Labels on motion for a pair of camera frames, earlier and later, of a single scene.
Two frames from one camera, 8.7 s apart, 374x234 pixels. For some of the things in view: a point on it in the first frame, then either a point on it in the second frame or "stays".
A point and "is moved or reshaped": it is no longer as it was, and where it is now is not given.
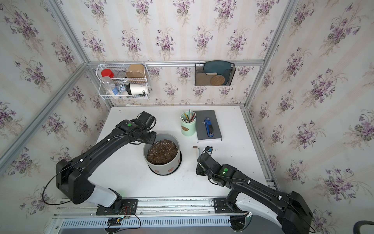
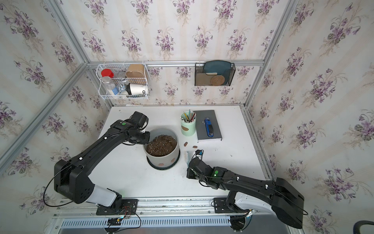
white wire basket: [123, 81] stays
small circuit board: [114, 222] stays
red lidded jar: [107, 72] stays
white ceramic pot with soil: [163, 155] is moved or reshaped
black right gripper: [198, 169] to [189, 173]
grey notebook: [207, 126] stays
